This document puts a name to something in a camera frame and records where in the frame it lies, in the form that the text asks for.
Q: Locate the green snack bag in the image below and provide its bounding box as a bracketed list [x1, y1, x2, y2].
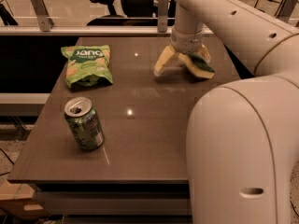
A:
[61, 45, 113, 89]

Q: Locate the cardboard box under table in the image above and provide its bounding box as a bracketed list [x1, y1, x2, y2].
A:
[0, 181, 49, 220]

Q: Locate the left metal railing bracket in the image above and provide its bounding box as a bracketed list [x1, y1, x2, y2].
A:
[30, 0, 54, 32]

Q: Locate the green and yellow sponge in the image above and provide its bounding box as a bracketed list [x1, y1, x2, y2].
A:
[178, 53, 215, 79]

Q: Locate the black office chair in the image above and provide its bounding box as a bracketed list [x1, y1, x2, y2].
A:
[87, 0, 176, 26]

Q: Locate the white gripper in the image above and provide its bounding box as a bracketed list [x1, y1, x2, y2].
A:
[153, 27, 211, 77]

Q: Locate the right metal railing bracket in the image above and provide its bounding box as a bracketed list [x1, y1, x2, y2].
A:
[276, 0, 299, 23]

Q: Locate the metal railing bracket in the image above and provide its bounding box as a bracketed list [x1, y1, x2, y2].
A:
[157, 0, 168, 33]
[276, 0, 299, 23]
[30, 0, 54, 32]

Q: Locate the green soda can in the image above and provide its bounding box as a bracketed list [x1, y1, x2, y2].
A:
[64, 97, 105, 150]

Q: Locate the middle metal railing bracket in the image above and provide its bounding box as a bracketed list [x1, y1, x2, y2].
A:
[157, 0, 168, 33]

